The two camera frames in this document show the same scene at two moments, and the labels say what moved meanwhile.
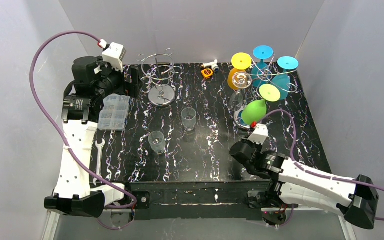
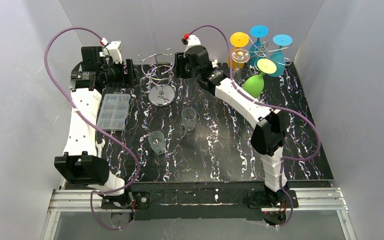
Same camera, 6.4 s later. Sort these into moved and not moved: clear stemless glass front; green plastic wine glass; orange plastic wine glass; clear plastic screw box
Moved: green plastic wine glass; orange plastic wine glass
Not moved: clear plastic screw box; clear stemless glass front
